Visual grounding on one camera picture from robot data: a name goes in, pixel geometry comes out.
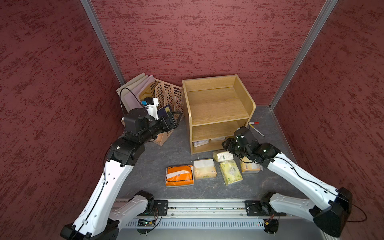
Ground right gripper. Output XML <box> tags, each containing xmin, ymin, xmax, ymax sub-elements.
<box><xmin>221</xmin><ymin>137</ymin><xmax>251</xmax><ymax>158</ymax></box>

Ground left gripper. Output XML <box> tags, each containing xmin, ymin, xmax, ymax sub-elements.
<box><xmin>139</xmin><ymin>111</ymin><xmax>182</xmax><ymax>143</ymax></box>

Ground green yellow tissue pack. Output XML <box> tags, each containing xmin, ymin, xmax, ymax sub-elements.
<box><xmin>220</xmin><ymin>160</ymin><xmax>243</xmax><ymax>186</ymax></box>

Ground white tissue pack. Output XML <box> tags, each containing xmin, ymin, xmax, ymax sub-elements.
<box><xmin>193</xmin><ymin>140</ymin><xmax>210</xmax><ymax>148</ymax></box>

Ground cream tissue pack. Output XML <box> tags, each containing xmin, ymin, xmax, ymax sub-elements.
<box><xmin>194</xmin><ymin>159</ymin><xmax>217</xmax><ymax>180</ymax></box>

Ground orange tissue pack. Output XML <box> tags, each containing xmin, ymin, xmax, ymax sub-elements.
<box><xmin>165</xmin><ymin>165</ymin><xmax>195</xmax><ymax>188</ymax></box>

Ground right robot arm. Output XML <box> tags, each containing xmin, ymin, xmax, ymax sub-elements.
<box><xmin>222</xmin><ymin>127</ymin><xmax>354</xmax><ymax>238</ymax></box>

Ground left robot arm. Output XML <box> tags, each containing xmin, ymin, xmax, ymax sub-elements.
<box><xmin>60</xmin><ymin>108</ymin><xmax>183</xmax><ymax>240</ymax></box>

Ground wooden two-tier shelf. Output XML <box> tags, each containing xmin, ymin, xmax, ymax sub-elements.
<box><xmin>182</xmin><ymin>75</ymin><xmax>256</xmax><ymax>155</ymax></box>

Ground dark blue book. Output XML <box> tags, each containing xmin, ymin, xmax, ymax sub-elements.
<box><xmin>157</xmin><ymin>105</ymin><xmax>172</xmax><ymax>118</ymax></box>

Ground beige plastic file organizer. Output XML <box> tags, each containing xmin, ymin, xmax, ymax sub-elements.
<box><xmin>119</xmin><ymin>79</ymin><xmax>183</xmax><ymax>146</ymax></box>

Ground yellow white pen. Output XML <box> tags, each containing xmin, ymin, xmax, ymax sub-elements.
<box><xmin>250</xmin><ymin>124</ymin><xmax>265</xmax><ymax>138</ymax></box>

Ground butterfly print folder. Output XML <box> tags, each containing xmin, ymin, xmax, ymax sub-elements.
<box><xmin>139</xmin><ymin>81</ymin><xmax>159</xmax><ymax>101</ymax></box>

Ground lilac folder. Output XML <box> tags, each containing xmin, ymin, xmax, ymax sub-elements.
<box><xmin>118</xmin><ymin>75</ymin><xmax>155</xmax><ymax>112</ymax></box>

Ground left corner metal profile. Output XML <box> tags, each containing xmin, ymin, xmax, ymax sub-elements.
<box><xmin>80</xmin><ymin>0</ymin><xmax>126</xmax><ymax>86</ymax></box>

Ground corner metal profile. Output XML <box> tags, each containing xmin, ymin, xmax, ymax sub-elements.
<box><xmin>269</xmin><ymin>0</ymin><xmax>338</xmax><ymax>112</ymax></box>
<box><xmin>80</xmin><ymin>0</ymin><xmax>126</xmax><ymax>86</ymax></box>

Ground right corner metal profile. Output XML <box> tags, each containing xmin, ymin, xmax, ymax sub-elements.
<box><xmin>269</xmin><ymin>0</ymin><xmax>338</xmax><ymax>112</ymax></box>

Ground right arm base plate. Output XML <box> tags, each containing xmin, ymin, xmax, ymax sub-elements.
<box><xmin>245</xmin><ymin>200</ymin><xmax>287</xmax><ymax>218</ymax></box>

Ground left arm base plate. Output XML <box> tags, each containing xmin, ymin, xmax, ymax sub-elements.
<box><xmin>138</xmin><ymin>200</ymin><xmax>169</xmax><ymax>217</ymax></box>

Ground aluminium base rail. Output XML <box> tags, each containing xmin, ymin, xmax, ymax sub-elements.
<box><xmin>74</xmin><ymin>197</ymin><xmax>340</xmax><ymax>240</ymax></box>

